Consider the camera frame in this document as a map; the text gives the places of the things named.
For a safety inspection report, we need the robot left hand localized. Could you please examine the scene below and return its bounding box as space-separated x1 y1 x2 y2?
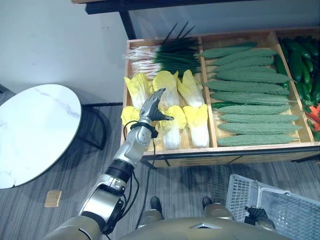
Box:
138 87 175 123

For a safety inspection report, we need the robot left leg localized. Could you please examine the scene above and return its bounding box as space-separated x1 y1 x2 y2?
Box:
138 195 164 227

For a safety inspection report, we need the white plastic basket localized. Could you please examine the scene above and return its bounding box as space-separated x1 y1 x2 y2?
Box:
225 173 320 240

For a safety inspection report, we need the dark green cucumber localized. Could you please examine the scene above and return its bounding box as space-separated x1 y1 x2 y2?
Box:
289 49 304 84
310 71 320 105
299 40 320 58
281 37 313 60
274 53 290 89
300 59 311 85

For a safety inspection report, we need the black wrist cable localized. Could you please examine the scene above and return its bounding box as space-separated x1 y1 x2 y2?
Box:
121 119 159 170

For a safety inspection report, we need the black metal table frame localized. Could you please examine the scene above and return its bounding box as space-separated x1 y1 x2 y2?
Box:
79 101 111 151

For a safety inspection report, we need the small wooden block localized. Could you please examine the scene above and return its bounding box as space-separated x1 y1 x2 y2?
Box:
44 190 63 208

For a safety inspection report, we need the robot leg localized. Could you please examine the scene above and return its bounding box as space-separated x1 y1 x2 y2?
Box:
138 195 164 227
201 196 235 221

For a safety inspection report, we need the black metal shelf frame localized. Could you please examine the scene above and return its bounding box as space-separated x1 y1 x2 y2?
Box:
71 0 320 41

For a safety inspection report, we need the green onion bunch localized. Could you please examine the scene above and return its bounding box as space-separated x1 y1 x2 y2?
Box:
121 21 203 79

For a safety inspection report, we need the wooden display crate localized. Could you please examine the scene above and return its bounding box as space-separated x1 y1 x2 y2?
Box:
119 29 320 168

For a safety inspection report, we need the robot right leg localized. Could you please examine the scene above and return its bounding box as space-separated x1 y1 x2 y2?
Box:
201 196 235 221

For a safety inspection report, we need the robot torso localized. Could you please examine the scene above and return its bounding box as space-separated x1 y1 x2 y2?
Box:
42 215 288 240

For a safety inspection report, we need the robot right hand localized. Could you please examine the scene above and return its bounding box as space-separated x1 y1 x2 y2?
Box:
244 205 269 225

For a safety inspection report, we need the yellow napa cabbage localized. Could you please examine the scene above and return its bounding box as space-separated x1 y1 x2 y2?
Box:
182 104 211 148
158 104 187 151
120 105 141 127
152 70 181 111
123 72 154 110
176 69 206 109

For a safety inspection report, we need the round white marble table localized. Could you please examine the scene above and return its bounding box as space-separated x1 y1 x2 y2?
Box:
0 83 83 190

